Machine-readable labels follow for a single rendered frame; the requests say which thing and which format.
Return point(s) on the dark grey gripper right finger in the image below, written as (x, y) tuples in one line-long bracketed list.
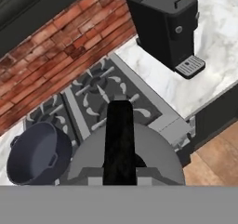
[(143, 176)]

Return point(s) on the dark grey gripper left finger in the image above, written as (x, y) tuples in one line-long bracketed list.
[(93, 173)]

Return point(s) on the grey stove with black burners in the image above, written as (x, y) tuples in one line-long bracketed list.
[(102, 88)]

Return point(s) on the dark blue pot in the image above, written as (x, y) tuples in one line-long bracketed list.
[(37, 155)]

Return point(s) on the dark green base cupboard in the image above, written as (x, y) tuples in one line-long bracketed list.
[(217, 116)]

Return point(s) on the black coffee machine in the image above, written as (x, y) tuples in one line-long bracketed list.
[(164, 26)]

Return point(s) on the dark green wall cupboard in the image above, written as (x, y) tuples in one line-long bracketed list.
[(28, 10)]

